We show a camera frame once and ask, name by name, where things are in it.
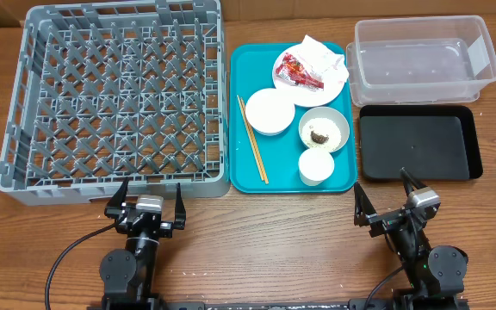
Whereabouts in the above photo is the wooden chopstick right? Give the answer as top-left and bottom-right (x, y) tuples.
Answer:
(239, 96), (270, 185)

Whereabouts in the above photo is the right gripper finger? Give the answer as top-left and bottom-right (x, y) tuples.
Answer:
(400, 167), (426, 195)
(353, 182), (377, 226)

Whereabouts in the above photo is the clear plastic waste bin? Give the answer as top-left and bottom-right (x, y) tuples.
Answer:
(346, 15), (496, 107)

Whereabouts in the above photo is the red snack wrapper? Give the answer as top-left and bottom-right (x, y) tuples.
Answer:
(274, 53), (324, 91)

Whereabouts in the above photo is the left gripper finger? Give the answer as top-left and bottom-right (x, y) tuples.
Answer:
(173, 183), (186, 230)
(104, 177), (129, 219)

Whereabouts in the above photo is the white paper napkin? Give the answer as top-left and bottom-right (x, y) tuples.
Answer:
(297, 34), (349, 83)

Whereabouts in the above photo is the wooden chopstick left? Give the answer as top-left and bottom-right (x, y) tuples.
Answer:
(236, 95), (268, 185)

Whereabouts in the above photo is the brown food scrap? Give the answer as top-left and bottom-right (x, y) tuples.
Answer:
(310, 131), (329, 145)

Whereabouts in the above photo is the teal plastic serving tray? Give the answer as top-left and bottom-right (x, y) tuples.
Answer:
(228, 43), (358, 194)

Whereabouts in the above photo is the large pink round plate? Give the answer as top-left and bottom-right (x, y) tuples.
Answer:
(271, 42), (350, 108)

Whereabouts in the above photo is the white rice pile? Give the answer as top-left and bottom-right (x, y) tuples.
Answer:
(301, 118), (342, 152)

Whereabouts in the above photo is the wooden chopstick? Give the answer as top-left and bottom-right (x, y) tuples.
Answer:
(236, 95), (268, 185)
(239, 96), (270, 185)

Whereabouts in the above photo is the black food waste tray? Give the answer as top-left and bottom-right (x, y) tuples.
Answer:
(359, 105), (483, 181)

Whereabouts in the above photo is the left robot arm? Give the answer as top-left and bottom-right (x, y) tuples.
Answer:
(99, 180), (186, 310)

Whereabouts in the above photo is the pink bowl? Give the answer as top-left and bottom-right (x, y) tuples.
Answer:
(245, 88), (295, 136)

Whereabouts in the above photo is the grey bowl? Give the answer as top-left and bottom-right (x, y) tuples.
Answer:
(299, 107), (350, 153)

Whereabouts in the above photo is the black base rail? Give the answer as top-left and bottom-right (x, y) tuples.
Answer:
(87, 299), (470, 310)

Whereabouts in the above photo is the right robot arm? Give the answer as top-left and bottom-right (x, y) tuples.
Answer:
(348, 169), (469, 310)

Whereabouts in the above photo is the grey plastic dish rack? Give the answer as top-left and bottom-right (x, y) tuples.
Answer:
(0, 1), (230, 205)

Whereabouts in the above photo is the white plastic cup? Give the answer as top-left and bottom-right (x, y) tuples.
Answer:
(298, 148), (335, 186)

